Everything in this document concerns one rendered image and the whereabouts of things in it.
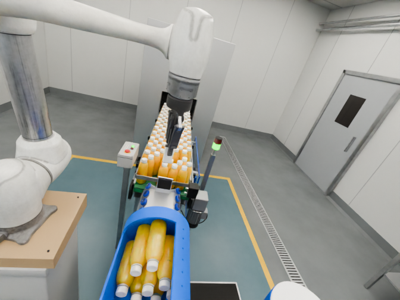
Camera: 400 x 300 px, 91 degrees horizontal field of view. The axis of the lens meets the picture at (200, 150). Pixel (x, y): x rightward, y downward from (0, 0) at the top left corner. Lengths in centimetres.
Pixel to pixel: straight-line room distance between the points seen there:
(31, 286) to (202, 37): 108
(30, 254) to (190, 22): 92
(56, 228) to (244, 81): 517
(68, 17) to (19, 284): 96
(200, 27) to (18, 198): 79
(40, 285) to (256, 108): 557
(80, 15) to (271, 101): 565
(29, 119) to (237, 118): 527
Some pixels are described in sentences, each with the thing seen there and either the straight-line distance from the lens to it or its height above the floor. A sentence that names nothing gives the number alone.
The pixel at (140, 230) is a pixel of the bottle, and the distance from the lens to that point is 92.
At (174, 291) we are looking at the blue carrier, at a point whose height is 122.
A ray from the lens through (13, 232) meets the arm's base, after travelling 104.
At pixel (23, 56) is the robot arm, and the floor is 168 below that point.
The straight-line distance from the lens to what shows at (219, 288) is 203.
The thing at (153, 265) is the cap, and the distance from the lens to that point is 80.
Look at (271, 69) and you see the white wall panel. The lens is 582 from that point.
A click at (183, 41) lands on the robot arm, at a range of 53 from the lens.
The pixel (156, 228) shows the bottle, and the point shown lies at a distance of 87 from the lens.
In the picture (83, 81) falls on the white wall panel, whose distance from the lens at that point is 571.
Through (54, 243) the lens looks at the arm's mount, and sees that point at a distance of 100.
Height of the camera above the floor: 184
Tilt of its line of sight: 26 degrees down
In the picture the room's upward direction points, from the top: 17 degrees clockwise
